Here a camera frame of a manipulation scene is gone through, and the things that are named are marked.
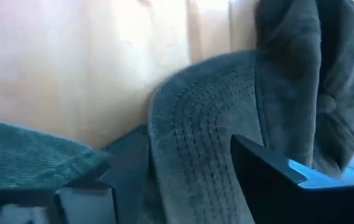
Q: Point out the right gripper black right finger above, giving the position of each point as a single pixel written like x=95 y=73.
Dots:
x=273 y=193

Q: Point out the grey cotton cap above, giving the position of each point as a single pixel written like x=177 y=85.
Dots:
x=211 y=124

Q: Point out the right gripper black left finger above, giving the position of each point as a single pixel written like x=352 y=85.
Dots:
x=130 y=174

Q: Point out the dark blue denim cap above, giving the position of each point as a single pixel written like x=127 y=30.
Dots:
x=24 y=155

